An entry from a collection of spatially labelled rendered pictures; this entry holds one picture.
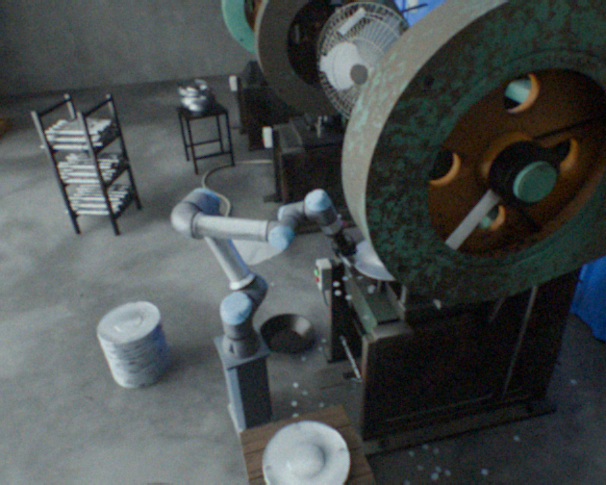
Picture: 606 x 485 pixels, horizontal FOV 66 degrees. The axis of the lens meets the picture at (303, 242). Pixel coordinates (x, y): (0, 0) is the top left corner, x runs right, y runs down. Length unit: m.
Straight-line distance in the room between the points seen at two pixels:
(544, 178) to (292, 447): 1.17
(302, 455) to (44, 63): 7.45
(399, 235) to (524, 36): 0.51
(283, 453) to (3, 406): 1.53
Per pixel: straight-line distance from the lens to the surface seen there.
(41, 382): 2.80
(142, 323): 2.41
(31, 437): 2.58
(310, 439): 1.77
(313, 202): 1.54
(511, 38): 1.13
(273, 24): 2.76
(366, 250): 1.87
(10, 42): 8.45
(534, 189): 1.24
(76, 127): 3.66
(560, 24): 1.19
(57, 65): 8.36
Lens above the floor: 1.84
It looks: 33 degrees down
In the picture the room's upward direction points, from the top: 3 degrees counter-clockwise
